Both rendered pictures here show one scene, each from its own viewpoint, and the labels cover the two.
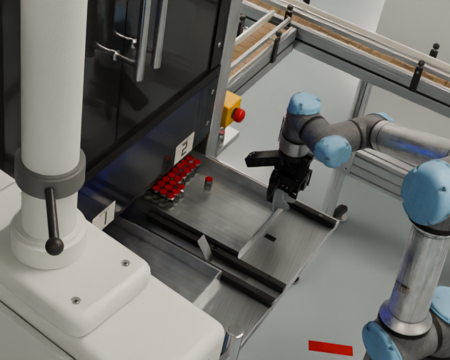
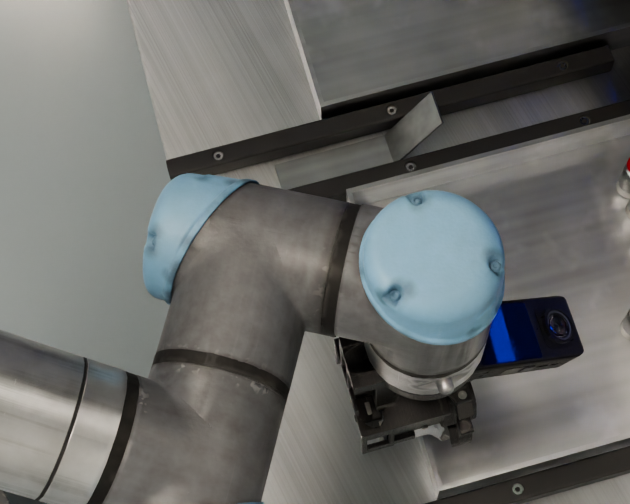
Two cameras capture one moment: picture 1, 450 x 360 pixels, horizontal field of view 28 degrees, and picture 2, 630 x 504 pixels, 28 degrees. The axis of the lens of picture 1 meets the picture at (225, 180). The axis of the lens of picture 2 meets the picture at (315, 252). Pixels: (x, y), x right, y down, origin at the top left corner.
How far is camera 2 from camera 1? 2.01 m
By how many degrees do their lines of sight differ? 68
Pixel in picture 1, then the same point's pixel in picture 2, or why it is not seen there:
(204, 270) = (367, 103)
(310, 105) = (389, 228)
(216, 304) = (266, 70)
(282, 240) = (330, 376)
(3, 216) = not seen: outside the picture
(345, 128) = (217, 296)
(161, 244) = (508, 63)
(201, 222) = (527, 226)
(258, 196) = (526, 455)
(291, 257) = not seen: hidden behind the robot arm
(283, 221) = not seen: hidden behind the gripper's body
